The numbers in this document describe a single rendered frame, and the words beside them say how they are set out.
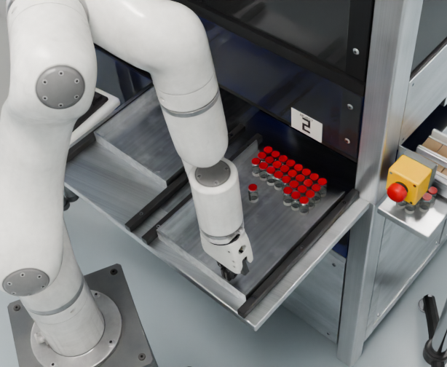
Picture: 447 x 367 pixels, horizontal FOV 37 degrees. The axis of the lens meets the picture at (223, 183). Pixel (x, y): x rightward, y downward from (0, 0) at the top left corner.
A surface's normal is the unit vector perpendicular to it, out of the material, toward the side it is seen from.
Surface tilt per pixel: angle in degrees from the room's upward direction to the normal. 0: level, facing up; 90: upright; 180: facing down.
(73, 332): 90
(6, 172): 71
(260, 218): 0
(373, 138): 90
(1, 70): 90
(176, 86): 92
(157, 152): 0
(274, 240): 0
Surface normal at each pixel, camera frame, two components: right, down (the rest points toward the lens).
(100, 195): -0.08, -0.63
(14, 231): 0.16, 0.30
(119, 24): -0.55, 0.42
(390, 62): -0.67, 0.61
